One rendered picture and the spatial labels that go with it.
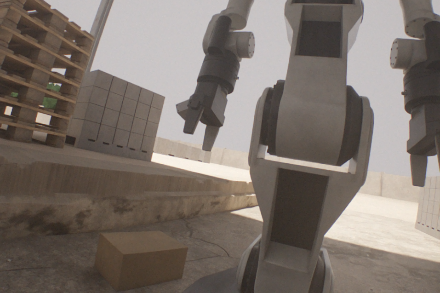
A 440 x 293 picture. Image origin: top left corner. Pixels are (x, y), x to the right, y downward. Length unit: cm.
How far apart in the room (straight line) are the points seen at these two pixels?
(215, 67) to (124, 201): 119
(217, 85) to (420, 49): 42
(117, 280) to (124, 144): 230
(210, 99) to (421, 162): 43
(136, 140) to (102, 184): 178
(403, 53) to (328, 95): 23
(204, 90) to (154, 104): 281
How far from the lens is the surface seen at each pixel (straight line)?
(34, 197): 130
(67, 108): 226
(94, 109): 293
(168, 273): 110
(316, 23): 61
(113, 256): 100
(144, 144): 328
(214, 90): 53
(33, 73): 208
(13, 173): 124
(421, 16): 67
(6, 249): 123
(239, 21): 70
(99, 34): 634
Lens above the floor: 51
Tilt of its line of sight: 8 degrees up
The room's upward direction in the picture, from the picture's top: 12 degrees clockwise
